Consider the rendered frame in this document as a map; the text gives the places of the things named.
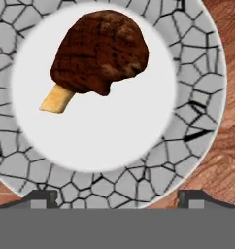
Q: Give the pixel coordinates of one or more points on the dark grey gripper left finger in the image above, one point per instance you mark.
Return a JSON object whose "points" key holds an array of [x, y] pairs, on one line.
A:
{"points": [[41, 198]]}

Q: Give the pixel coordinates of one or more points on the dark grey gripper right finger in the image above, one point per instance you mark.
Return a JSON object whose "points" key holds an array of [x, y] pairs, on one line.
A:
{"points": [[194, 198]]}

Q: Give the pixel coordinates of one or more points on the white plate with cracked rim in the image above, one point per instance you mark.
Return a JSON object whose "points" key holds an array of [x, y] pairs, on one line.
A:
{"points": [[116, 136]]}

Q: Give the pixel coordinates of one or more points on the brown steak with bone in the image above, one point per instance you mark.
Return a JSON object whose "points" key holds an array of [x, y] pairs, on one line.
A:
{"points": [[100, 52]]}

